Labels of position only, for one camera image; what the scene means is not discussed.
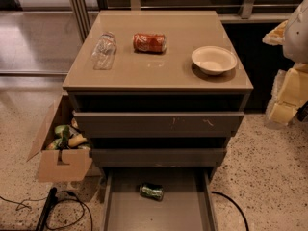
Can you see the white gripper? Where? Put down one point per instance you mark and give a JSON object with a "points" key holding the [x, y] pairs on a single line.
{"points": [[297, 36]]}

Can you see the green soda can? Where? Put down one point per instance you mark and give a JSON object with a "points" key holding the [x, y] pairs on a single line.
{"points": [[152, 191]]}

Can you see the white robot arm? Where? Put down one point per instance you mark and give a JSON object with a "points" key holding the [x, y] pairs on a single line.
{"points": [[295, 45]]}

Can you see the grey drawer cabinet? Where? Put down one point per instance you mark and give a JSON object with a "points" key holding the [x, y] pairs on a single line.
{"points": [[166, 82]]}

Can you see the orange soda can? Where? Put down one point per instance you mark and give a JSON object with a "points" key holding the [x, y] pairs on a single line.
{"points": [[154, 43]]}

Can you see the grey open bottom drawer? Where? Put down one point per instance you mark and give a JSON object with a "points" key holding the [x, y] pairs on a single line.
{"points": [[186, 205]]}

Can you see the grey middle drawer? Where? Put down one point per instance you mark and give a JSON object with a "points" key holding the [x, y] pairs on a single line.
{"points": [[201, 157]]}

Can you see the grey top drawer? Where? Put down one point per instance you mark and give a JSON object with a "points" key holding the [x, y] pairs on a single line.
{"points": [[159, 125]]}

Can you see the white bowl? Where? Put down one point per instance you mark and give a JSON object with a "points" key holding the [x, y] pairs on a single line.
{"points": [[213, 60]]}

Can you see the clear plastic bottle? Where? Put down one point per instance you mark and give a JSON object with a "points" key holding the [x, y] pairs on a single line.
{"points": [[104, 52]]}

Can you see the snack items in box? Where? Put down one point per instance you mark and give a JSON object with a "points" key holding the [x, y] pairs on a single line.
{"points": [[68, 136]]}

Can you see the cardboard box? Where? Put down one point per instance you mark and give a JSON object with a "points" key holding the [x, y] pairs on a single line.
{"points": [[58, 165]]}

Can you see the black bar on floor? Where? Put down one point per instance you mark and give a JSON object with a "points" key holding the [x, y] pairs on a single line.
{"points": [[50, 201]]}

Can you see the metal window frame rail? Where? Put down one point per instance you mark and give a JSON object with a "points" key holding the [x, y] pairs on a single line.
{"points": [[199, 4]]}

